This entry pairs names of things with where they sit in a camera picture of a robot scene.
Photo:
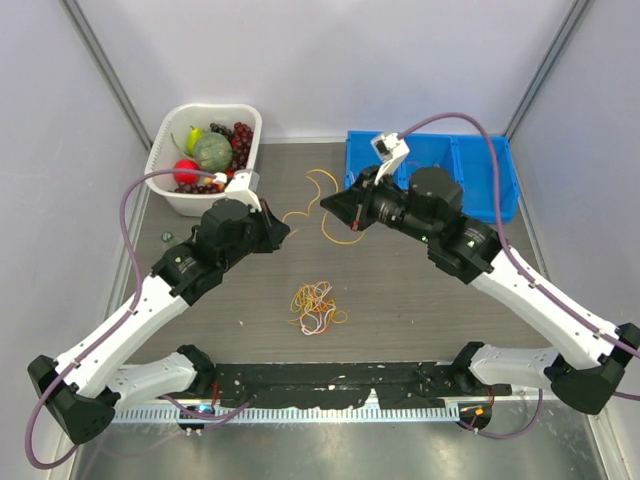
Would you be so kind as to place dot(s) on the dark grape bunch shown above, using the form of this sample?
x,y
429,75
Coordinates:
x,y
222,130

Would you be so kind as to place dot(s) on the red grape bunch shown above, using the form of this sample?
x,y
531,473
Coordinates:
x,y
241,144

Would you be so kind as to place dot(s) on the dark grapes front bunch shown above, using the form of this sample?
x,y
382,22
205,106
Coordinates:
x,y
199,189

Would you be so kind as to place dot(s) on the green melon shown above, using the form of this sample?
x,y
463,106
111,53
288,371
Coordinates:
x,y
213,152

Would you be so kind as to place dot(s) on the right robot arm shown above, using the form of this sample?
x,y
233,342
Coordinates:
x,y
587,356

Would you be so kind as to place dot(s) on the white plastic basket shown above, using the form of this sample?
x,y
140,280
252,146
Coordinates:
x,y
171,140

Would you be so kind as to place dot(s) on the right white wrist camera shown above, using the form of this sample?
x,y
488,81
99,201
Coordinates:
x,y
392,150

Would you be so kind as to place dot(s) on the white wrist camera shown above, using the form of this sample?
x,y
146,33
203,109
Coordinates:
x,y
242,187
392,150

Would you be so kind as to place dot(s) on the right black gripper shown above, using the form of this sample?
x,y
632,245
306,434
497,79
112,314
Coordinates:
x,y
353,206

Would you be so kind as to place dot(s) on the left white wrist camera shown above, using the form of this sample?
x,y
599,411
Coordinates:
x,y
242,187

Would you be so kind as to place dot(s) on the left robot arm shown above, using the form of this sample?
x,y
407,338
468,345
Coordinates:
x,y
84,388

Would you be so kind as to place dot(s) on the yellow-green pear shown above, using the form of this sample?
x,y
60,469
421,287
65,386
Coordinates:
x,y
194,135

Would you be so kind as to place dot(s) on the blue three-compartment bin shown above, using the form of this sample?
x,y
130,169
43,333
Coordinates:
x,y
465,157

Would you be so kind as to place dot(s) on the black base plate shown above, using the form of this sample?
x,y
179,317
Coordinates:
x,y
338,386

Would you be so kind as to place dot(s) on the red apple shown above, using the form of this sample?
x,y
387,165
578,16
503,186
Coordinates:
x,y
185,172

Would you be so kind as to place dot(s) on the white slotted cable duct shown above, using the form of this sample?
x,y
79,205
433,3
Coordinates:
x,y
163,412

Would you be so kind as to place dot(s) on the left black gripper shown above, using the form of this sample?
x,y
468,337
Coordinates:
x,y
274,230

